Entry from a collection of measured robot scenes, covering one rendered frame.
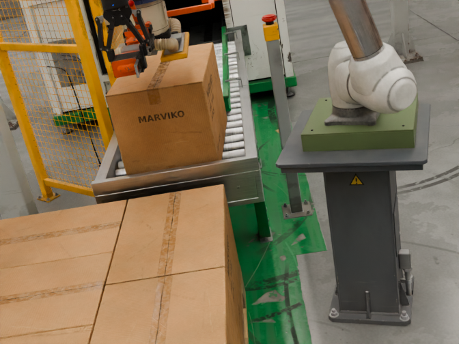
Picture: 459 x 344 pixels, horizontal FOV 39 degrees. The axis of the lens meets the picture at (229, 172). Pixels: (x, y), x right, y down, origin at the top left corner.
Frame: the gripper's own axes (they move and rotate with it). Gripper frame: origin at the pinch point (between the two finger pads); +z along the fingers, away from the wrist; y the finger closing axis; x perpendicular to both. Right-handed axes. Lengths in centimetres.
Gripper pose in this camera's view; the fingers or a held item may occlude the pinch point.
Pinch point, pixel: (129, 61)
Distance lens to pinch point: 199.3
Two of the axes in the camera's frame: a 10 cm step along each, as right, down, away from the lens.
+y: -9.9, 1.6, 0.6
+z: 1.7, 8.9, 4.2
